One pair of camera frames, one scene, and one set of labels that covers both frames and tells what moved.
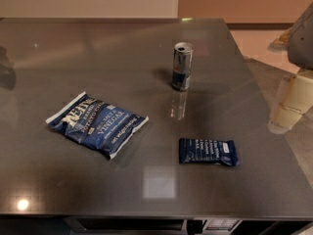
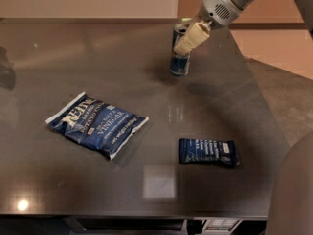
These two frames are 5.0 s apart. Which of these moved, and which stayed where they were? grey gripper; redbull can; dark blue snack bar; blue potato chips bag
Moved: grey gripper; redbull can
Stayed: dark blue snack bar; blue potato chips bag
